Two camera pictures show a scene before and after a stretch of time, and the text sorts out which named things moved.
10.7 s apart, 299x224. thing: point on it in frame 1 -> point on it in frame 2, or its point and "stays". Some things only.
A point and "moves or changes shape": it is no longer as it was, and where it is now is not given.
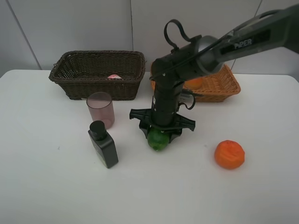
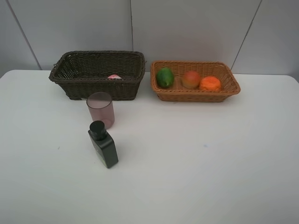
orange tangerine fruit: [229, 154] -> [210, 83]
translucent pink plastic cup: [101, 107] stays
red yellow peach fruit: [195, 83] stays
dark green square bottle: [103, 144] stays
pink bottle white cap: [114, 76] stays
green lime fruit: [157, 140] moves or changes shape
